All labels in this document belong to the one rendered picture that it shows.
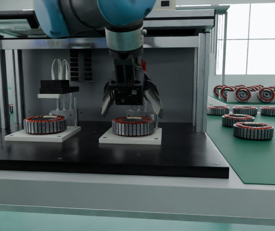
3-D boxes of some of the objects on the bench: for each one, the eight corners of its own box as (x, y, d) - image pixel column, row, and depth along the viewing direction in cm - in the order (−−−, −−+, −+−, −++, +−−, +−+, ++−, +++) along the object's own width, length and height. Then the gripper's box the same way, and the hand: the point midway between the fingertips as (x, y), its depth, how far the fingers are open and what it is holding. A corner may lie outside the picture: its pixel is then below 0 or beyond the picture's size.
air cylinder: (149, 129, 82) (149, 111, 82) (126, 128, 83) (125, 110, 82) (150, 125, 87) (150, 109, 87) (127, 125, 88) (127, 108, 87)
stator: (277, 141, 74) (278, 129, 74) (234, 139, 77) (235, 126, 76) (268, 133, 85) (269, 122, 84) (231, 131, 88) (231, 120, 87)
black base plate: (229, 178, 48) (229, 167, 47) (-95, 166, 54) (-96, 156, 54) (197, 129, 94) (197, 122, 94) (24, 125, 101) (24, 119, 100)
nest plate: (160, 145, 63) (161, 140, 63) (99, 143, 65) (98, 138, 64) (161, 132, 78) (161, 128, 78) (111, 130, 79) (110, 126, 79)
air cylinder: (73, 127, 85) (73, 110, 84) (51, 127, 86) (50, 109, 85) (78, 124, 90) (78, 108, 89) (57, 124, 91) (56, 107, 90)
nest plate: (62, 142, 65) (62, 137, 65) (4, 140, 67) (4, 135, 67) (81, 130, 80) (81, 126, 80) (33, 129, 82) (33, 125, 82)
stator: (153, 137, 65) (153, 122, 64) (108, 136, 66) (107, 122, 65) (154, 129, 76) (155, 116, 75) (116, 128, 77) (115, 115, 76)
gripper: (72, 57, 52) (88, 133, 64) (174, 57, 50) (171, 135, 62) (83, 40, 59) (96, 112, 71) (174, 38, 57) (171, 112, 69)
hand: (132, 116), depth 69 cm, fingers open, 14 cm apart
